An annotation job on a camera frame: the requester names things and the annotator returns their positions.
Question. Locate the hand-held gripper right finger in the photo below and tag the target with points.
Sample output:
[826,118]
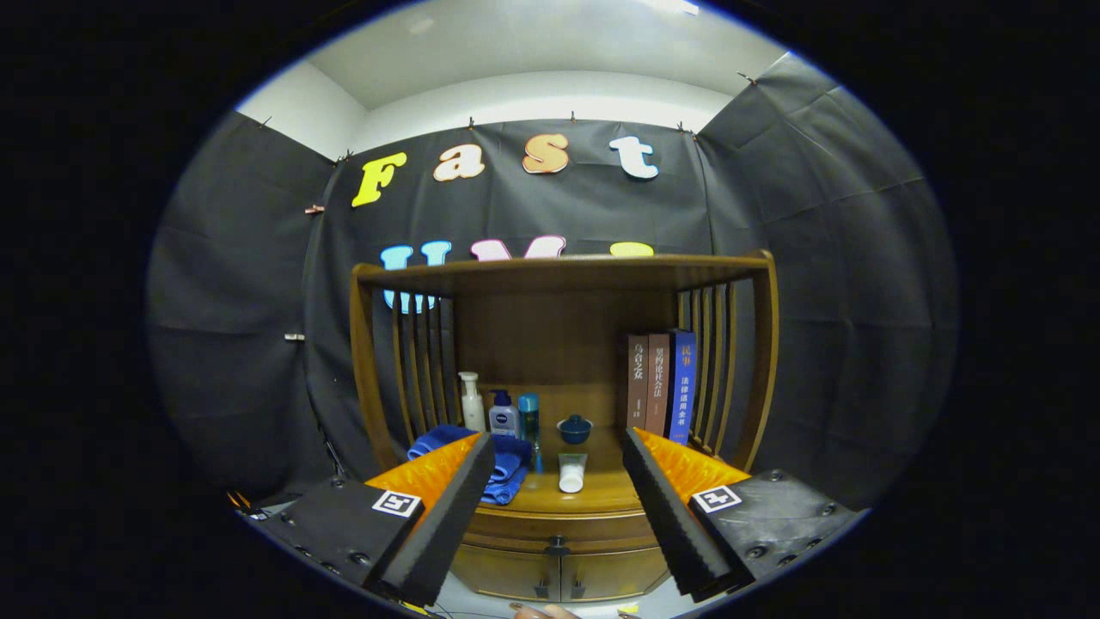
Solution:
[669,524]

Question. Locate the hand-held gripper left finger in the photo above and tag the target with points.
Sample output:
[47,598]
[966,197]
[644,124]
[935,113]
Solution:
[447,524]

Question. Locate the wooden drawer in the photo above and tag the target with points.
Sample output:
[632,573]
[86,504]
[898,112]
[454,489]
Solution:
[593,524]

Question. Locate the white green tube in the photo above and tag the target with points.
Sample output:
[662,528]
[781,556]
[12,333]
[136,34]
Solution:
[572,473]

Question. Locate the wooden cabinet door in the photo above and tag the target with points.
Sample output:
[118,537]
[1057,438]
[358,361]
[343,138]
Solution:
[610,572]
[507,572]

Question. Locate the wooden countertop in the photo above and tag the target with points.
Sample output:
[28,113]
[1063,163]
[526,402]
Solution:
[601,490]

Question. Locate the wooden cabinet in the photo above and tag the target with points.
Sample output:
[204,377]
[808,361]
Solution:
[559,335]

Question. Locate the blue towel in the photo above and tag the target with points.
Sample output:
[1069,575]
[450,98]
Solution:
[511,468]

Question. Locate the white bottle blue pump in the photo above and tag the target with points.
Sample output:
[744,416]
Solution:
[504,421]

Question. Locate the dark blue lidded teacup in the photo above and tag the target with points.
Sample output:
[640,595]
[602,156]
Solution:
[575,432]

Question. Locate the blue book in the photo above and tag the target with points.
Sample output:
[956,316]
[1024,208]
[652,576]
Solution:
[684,387]

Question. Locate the clear blue bottle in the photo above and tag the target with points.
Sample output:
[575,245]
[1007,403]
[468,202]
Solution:
[529,413]

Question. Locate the reddish brown book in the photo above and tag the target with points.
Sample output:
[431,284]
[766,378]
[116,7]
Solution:
[658,378]

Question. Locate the dark brown book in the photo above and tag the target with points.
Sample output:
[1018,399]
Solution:
[638,378]

